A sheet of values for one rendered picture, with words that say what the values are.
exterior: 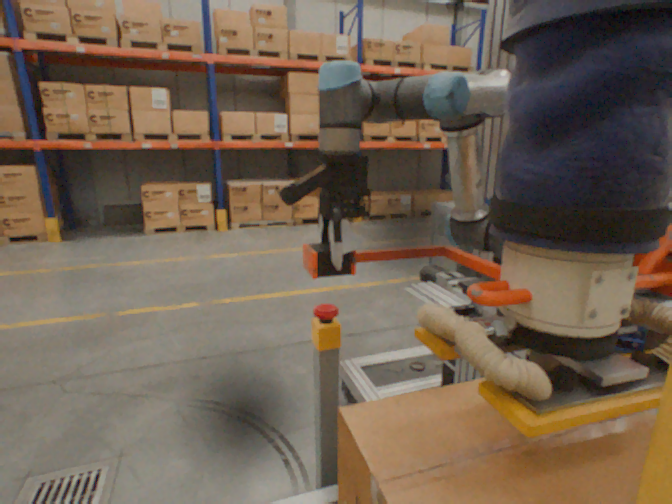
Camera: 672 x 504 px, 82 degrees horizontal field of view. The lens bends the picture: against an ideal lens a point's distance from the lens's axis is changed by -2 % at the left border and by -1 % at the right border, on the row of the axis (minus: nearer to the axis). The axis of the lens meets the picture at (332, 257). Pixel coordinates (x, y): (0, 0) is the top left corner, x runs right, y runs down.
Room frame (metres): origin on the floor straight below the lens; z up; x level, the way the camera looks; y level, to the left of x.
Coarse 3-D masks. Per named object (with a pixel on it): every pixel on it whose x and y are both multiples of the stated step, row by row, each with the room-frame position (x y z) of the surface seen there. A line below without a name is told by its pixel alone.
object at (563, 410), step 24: (648, 360) 0.49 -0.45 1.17; (480, 384) 0.48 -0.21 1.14; (552, 384) 0.47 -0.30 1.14; (576, 384) 0.47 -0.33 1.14; (624, 384) 0.47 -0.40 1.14; (648, 384) 0.47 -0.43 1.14; (504, 408) 0.43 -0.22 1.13; (528, 408) 0.42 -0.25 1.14; (552, 408) 0.42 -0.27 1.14; (576, 408) 0.42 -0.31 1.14; (600, 408) 0.42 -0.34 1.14; (624, 408) 0.43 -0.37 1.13; (648, 408) 0.44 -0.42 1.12; (528, 432) 0.39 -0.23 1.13; (552, 432) 0.40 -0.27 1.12
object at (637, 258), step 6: (636, 258) 0.67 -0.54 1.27; (642, 258) 0.66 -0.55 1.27; (666, 258) 0.68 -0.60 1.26; (636, 264) 0.67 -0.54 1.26; (660, 264) 0.63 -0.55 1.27; (666, 264) 0.62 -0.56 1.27; (654, 270) 0.64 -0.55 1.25; (660, 270) 0.63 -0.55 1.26; (666, 270) 0.62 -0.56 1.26; (648, 288) 0.64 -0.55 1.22; (654, 288) 0.63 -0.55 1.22; (660, 288) 0.62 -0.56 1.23; (666, 288) 0.62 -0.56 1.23; (666, 294) 0.61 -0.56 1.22
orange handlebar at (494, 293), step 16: (368, 256) 0.75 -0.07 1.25; (384, 256) 0.76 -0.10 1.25; (400, 256) 0.77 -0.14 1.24; (416, 256) 0.78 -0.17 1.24; (432, 256) 0.80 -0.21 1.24; (448, 256) 0.78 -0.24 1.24; (464, 256) 0.73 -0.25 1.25; (480, 272) 0.68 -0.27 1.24; (496, 272) 0.64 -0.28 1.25; (480, 288) 0.54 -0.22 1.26; (496, 288) 0.56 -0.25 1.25; (640, 288) 0.59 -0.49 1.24; (496, 304) 0.51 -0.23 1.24
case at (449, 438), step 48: (384, 432) 0.61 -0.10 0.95; (432, 432) 0.61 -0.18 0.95; (480, 432) 0.61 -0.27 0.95; (576, 432) 0.61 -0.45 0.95; (624, 432) 0.61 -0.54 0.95; (384, 480) 0.50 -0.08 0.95; (432, 480) 0.50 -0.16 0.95; (480, 480) 0.50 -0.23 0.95; (528, 480) 0.50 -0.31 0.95; (576, 480) 0.50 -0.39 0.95; (624, 480) 0.50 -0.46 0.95
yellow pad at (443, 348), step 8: (416, 328) 0.66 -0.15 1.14; (424, 328) 0.66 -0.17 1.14; (416, 336) 0.65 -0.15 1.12; (424, 336) 0.63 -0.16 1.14; (432, 336) 0.62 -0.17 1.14; (440, 336) 0.62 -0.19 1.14; (424, 344) 0.63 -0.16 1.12; (432, 344) 0.60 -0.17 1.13; (440, 344) 0.59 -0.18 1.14; (448, 344) 0.59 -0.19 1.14; (432, 352) 0.60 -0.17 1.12; (440, 352) 0.58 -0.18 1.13; (448, 352) 0.57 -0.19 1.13
